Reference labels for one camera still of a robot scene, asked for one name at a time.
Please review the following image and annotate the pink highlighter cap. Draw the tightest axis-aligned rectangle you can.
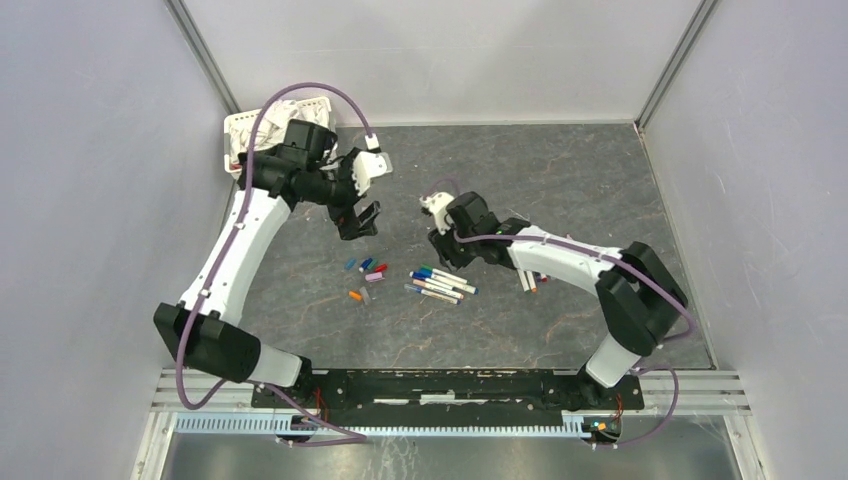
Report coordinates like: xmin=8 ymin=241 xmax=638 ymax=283
xmin=364 ymin=272 xmax=384 ymax=283

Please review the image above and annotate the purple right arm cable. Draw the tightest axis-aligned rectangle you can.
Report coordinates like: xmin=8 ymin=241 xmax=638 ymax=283
xmin=427 ymin=177 xmax=700 ymax=450

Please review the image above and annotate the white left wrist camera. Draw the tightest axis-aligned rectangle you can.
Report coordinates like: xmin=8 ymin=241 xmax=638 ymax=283
xmin=351 ymin=133 xmax=394 ymax=197

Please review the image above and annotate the blue capped acrylic marker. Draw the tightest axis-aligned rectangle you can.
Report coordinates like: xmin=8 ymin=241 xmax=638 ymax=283
xmin=409 ymin=271 xmax=479 ymax=295

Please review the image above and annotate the clear pen cap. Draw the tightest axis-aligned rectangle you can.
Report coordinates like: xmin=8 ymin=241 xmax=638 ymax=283
xmin=359 ymin=287 xmax=372 ymax=305

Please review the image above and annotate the peach capped marker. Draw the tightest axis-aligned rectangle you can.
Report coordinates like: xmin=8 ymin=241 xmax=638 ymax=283
xmin=412 ymin=279 xmax=464 ymax=300

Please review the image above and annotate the white slotted cable duct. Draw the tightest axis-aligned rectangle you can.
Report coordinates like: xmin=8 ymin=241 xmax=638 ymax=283
xmin=173 ymin=413 xmax=591 ymax=439

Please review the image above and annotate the orange capped white marker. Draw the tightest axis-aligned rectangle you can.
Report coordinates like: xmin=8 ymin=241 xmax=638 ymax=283
xmin=525 ymin=271 xmax=537 ymax=293

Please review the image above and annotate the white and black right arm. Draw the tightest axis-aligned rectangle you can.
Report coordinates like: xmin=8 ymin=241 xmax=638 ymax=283
xmin=419 ymin=192 xmax=696 ymax=408

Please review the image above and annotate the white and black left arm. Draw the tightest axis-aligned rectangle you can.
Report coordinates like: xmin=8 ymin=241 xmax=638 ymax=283
xmin=153 ymin=120 xmax=393 ymax=408

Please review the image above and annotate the white plastic basket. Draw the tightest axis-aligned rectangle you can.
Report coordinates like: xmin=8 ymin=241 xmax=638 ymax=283
xmin=223 ymin=95 xmax=340 ymax=175

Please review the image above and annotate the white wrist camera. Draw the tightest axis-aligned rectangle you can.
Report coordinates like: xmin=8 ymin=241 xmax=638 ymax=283
xmin=351 ymin=133 xmax=394 ymax=197
xmin=419 ymin=192 xmax=455 ymax=235

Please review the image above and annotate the white crumpled cloth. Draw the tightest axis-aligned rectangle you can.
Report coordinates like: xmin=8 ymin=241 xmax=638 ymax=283
xmin=229 ymin=99 xmax=333 ymax=156

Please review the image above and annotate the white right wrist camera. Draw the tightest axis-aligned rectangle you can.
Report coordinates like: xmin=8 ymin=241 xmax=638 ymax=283
xmin=419 ymin=192 xmax=455 ymax=235

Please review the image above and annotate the clear capped blue marker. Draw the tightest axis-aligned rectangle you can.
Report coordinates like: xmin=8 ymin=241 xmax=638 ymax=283
xmin=404 ymin=284 xmax=461 ymax=305

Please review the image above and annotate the green capped marker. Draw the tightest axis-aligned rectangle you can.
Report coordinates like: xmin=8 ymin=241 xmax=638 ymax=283
xmin=419 ymin=265 xmax=468 ymax=284

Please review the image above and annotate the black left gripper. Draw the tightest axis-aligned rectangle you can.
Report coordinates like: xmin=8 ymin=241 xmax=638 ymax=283
xmin=300 ymin=149 xmax=381 ymax=240

